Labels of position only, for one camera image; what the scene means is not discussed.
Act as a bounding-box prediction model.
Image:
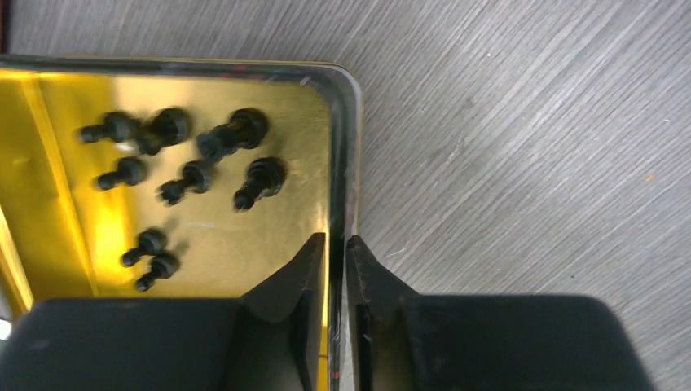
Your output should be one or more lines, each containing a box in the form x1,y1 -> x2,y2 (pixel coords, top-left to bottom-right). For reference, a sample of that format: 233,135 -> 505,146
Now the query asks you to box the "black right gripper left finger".
1,233 -> 326,390

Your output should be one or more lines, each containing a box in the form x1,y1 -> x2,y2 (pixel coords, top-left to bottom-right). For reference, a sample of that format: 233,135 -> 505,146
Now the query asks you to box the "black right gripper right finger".
345,235 -> 653,390

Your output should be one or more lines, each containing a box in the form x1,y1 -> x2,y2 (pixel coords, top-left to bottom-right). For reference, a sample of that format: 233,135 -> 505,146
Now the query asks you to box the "gold metal tin tray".
1,55 -> 363,390

